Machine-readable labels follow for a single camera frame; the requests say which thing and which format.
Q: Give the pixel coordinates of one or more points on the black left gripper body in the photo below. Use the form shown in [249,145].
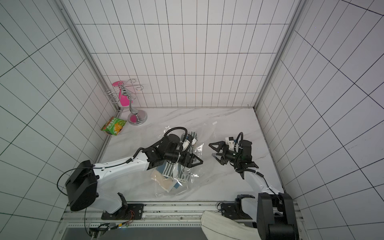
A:
[178,156]

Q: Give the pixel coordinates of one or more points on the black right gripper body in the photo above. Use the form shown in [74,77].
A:
[226,154]

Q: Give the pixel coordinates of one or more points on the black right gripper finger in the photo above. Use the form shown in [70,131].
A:
[220,146]
[221,158]

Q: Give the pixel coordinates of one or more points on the clear plastic vacuum bag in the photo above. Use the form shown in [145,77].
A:
[199,174]

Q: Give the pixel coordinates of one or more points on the teal and beige towel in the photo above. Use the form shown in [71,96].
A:
[167,179]

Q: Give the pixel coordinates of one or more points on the green white striped towel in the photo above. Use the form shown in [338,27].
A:
[184,172]

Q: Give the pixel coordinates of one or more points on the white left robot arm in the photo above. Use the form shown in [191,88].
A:
[83,187]

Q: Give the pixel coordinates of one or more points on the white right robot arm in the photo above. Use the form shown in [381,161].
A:
[274,211]

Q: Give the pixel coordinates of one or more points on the chrome cup holder stand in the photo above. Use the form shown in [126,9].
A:
[136,117]

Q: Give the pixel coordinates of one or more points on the green snack packet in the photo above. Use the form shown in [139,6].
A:
[114,126]

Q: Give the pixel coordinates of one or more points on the white striped cloth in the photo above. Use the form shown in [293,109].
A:
[217,227]

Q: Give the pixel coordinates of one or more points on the pink plastic scoop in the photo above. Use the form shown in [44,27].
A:
[123,94]

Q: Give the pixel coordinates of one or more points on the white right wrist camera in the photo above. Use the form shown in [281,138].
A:
[230,142]

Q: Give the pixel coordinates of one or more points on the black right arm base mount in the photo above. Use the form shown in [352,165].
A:
[237,210]

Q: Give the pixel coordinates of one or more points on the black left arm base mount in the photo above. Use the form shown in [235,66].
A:
[125,212]

